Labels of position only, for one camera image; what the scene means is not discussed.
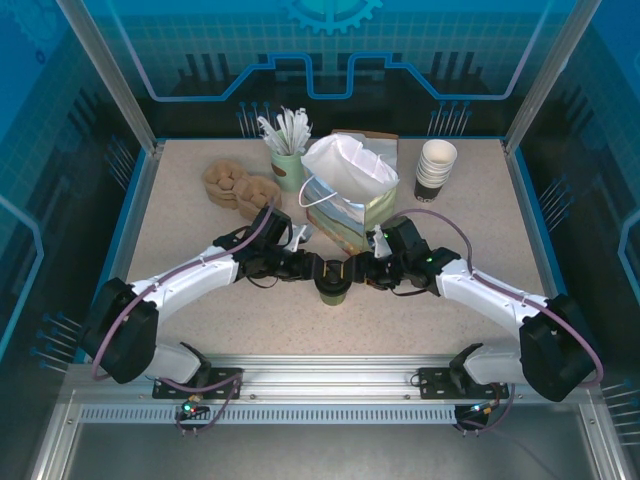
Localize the black plastic cup lid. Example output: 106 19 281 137
313 272 354 300

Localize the printed paper takeout bag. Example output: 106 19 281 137
298 132 401 255

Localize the stack of paper cups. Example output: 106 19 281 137
413 138 459 205

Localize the green straw holder cup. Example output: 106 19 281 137
270 148 305 194

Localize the brown pulp cup carrier stack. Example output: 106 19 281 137
201 158 284 224

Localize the brown cardboard napkin box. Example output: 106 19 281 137
331 128 401 174

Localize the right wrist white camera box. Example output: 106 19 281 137
368 225 392 261

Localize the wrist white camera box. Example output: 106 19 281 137
287 223 314 251
368 225 392 261

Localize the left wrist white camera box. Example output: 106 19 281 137
287 223 314 251

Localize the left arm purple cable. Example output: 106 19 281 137
91 202 276 436

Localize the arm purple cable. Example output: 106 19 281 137
91 202 276 436
389 208 605 436

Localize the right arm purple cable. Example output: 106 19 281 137
389 208 605 436

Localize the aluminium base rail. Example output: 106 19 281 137
59 353 601 404

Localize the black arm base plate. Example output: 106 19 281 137
152 367 245 401
416 367 511 401

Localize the blue silver table side rail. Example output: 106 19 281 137
74 142 162 366
501 139 596 366

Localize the slotted metal cable duct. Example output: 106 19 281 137
78 405 459 425

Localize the aluminium frame post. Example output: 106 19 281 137
55 0 166 157
501 0 607 157

